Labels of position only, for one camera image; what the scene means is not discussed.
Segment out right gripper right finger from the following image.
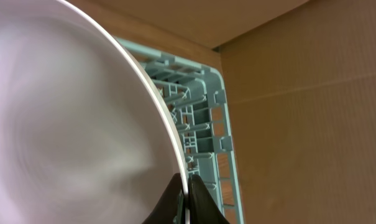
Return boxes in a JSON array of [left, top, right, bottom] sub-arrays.
[[188, 174, 229, 224]]

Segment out large white plate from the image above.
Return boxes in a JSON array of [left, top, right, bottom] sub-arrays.
[[0, 1, 188, 223]]

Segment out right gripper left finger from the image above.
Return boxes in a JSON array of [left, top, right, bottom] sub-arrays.
[[142, 174, 185, 224]]

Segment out cardboard panel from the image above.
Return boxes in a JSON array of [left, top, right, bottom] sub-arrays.
[[76, 0, 376, 223]]

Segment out grey dishwasher rack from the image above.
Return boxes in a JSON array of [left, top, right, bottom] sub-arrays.
[[118, 39, 245, 223]]

